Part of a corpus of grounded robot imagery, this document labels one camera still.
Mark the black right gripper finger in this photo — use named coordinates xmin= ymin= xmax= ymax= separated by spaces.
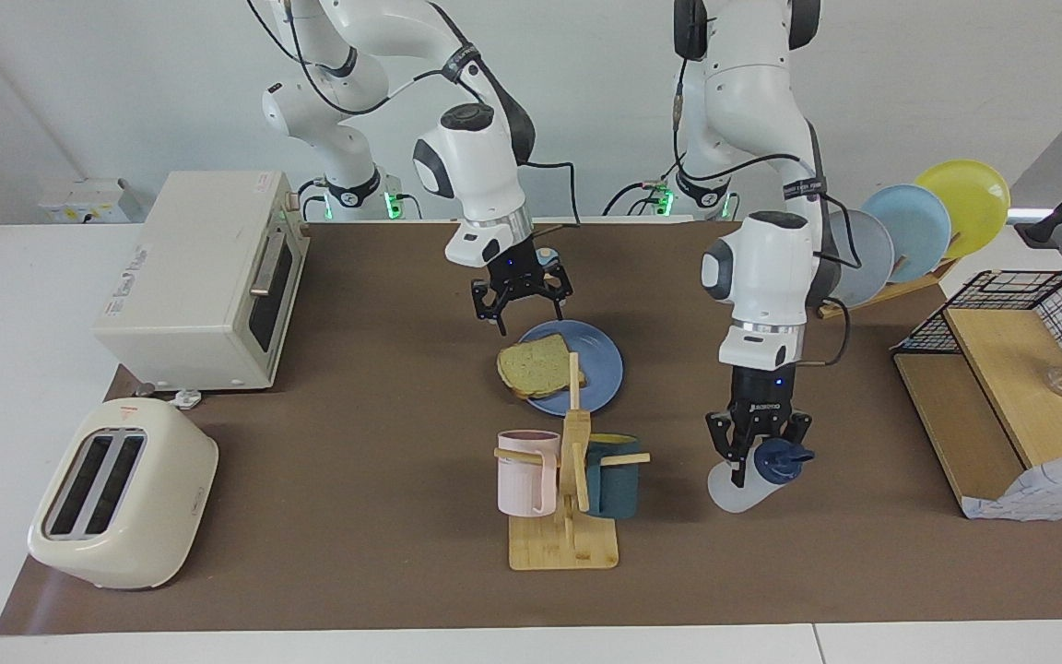
xmin=536 ymin=266 xmax=574 ymax=310
xmin=471 ymin=281 xmax=512 ymax=335

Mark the seasoning bottle with navy cap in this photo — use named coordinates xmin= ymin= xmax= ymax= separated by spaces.
xmin=708 ymin=437 xmax=816 ymax=514

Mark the toasted bread slice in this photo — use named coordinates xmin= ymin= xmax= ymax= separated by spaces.
xmin=496 ymin=334 xmax=587 ymax=399

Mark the blue round plate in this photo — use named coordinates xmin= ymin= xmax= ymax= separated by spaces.
xmin=511 ymin=320 xmax=625 ymax=416

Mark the grey plate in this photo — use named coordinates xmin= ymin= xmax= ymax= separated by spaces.
xmin=826 ymin=210 xmax=895 ymax=308

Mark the wooden plate rack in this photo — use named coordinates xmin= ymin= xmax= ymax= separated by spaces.
xmin=817 ymin=256 xmax=961 ymax=320

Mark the light blue plate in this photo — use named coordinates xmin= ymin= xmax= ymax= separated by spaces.
xmin=861 ymin=184 xmax=952 ymax=284

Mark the yellow plate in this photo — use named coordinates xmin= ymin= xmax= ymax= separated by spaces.
xmin=914 ymin=160 xmax=1011 ymax=261

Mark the brown table mat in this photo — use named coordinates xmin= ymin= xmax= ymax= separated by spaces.
xmin=0 ymin=221 xmax=1062 ymax=635

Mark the teal mug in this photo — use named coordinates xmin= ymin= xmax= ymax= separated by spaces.
xmin=584 ymin=433 xmax=641 ymax=519

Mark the pink mug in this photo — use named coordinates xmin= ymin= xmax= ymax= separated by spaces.
xmin=497 ymin=430 xmax=561 ymax=517

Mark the wooden mug tree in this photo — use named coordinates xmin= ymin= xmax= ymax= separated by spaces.
xmin=494 ymin=353 xmax=652 ymax=571

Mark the wooden box with cloth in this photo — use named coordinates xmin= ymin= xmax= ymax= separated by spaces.
xmin=962 ymin=452 xmax=1062 ymax=522

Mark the white toaster oven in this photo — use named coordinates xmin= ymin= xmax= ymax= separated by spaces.
xmin=93 ymin=171 xmax=311 ymax=393

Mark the cream two-slot toaster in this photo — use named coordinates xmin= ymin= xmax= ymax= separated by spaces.
xmin=28 ymin=398 xmax=218 ymax=591

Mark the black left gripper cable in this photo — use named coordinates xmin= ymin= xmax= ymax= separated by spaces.
xmin=674 ymin=55 xmax=864 ymax=368

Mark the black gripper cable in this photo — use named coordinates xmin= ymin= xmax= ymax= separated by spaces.
xmin=245 ymin=0 xmax=583 ymax=231
xmin=674 ymin=55 xmax=864 ymax=368

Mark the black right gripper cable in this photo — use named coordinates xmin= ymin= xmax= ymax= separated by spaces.
xmin=245 ymin=0 xmax=583 ymax=231

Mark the wooden shelf with wire basket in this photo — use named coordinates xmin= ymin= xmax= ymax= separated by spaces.
xmin=891 ymin=270 xmax=1062 ymax=522

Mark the white wall outlet box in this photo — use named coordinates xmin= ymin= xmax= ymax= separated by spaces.
xmin=38 ymin=178 xmax=131 ymax=224

